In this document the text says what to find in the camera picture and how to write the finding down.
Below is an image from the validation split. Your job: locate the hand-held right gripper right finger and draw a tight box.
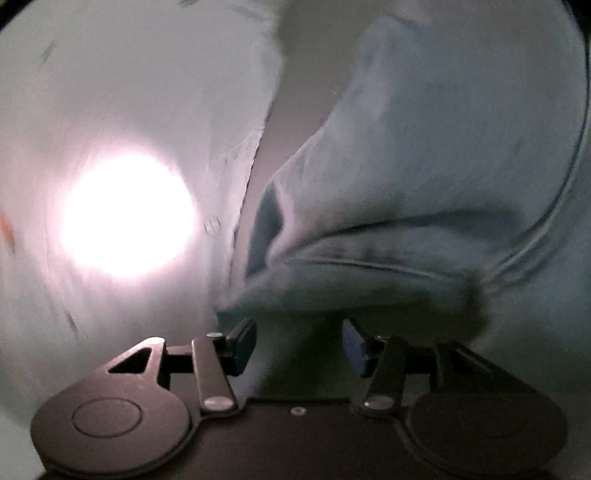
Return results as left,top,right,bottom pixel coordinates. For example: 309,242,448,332
342,318,497,411

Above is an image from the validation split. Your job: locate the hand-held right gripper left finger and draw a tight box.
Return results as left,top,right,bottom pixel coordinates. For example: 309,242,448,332
96,318,257,412

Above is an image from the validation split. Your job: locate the light blue garment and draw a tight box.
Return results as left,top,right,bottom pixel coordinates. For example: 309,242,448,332
216,0,591,352

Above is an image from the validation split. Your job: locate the white bed sheet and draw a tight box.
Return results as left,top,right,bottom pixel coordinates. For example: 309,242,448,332
0,0,289,416

